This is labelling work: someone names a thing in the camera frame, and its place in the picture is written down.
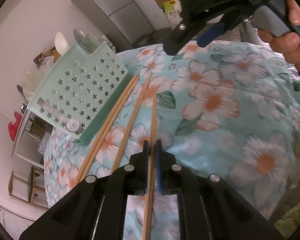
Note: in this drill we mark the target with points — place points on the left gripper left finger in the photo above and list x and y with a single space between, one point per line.
96 207

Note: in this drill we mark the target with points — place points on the yellow bag on table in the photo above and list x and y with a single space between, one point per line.
40 58

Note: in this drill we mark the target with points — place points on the silver refrigerator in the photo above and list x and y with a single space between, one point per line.
121 21

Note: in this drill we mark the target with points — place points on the white metal side table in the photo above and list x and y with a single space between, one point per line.
26 144

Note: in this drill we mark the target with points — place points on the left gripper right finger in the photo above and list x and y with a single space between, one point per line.
209 208

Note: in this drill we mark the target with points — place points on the wooden chair dark seat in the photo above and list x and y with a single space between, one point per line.
30 191

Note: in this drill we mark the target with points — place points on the mint green utensil holder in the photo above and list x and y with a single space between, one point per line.
79 91

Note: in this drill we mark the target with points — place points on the floral turquoise tablecloth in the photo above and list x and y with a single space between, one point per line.
231 108

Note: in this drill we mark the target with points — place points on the stainless steel spoon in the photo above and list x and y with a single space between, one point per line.
82 41

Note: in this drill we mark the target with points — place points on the white yellow paper bag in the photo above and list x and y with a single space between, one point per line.
172 11

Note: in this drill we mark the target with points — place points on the person's right hand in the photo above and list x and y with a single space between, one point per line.
289 44

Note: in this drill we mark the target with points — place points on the red plastic bag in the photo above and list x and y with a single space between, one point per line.
14 126

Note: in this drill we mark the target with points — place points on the white ceramic spoon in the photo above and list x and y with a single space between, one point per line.
61 43

